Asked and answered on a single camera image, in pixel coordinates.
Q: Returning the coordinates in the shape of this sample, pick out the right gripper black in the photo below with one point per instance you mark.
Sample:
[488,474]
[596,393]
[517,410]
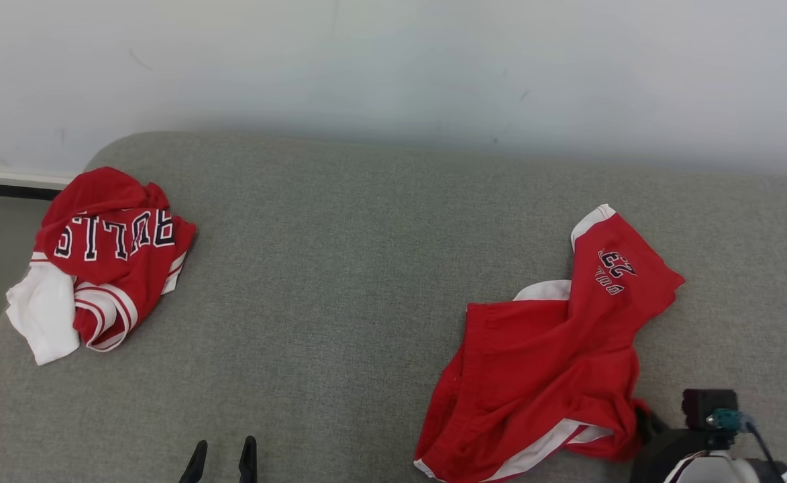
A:
[668,449]

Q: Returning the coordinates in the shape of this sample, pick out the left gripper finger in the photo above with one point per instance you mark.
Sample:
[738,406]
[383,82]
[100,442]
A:
[195,466]
[249,463]

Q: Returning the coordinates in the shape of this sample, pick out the red shorts with white stripe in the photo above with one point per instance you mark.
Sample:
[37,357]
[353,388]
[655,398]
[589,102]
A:
[541,362]

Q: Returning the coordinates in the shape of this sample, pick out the red Bulls jersey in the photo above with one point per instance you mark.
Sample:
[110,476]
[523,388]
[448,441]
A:
[111,268]

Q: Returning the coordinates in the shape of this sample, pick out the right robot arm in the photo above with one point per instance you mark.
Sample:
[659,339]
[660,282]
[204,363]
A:
[715,469]

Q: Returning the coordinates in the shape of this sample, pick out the grey fabric sofa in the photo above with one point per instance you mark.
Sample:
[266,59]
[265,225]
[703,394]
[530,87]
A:
[339,302]

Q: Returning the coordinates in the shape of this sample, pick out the black and white baseboard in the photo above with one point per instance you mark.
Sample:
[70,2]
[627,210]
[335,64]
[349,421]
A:
[11,184]

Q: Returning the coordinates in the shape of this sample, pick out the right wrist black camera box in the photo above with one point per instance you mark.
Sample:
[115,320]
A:
[705,401]

